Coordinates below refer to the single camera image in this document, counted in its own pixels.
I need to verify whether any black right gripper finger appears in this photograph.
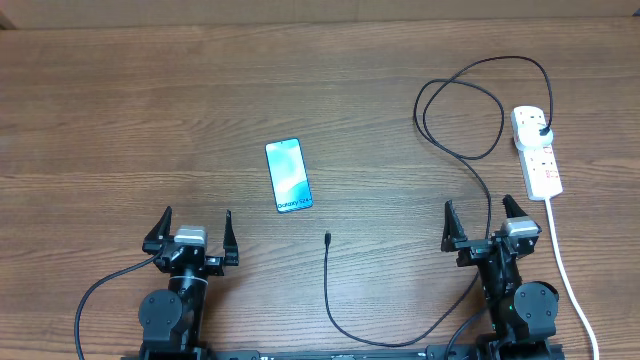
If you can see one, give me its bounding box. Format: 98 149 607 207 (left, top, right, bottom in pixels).
502 194 527 218
441 200 468 251

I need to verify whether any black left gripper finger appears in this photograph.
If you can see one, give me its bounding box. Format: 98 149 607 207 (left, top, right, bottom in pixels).
223 210 238 259
143 206 172 244

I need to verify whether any Samsung Galaxy smartphone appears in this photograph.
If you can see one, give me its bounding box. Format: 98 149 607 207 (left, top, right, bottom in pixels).
265 138 313 213

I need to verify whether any black USB charging cable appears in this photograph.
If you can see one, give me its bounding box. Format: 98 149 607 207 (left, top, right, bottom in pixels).
322 55 555 349

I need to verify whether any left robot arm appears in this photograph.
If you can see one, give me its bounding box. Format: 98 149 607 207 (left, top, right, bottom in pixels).
138 208 239 360

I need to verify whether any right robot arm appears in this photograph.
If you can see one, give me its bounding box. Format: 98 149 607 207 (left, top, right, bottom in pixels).
441 195 564 359

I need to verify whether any white charger plug adapter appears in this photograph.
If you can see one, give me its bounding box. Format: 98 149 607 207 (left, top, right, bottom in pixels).
514 123 554 151

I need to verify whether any white power strip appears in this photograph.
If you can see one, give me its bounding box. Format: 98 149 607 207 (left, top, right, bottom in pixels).
510 106 563 201

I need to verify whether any white power strip cord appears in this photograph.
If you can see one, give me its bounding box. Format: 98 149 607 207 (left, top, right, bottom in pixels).
543 197 601 360

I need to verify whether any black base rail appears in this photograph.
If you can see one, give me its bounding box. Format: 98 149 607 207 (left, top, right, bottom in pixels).
121 345 566 360

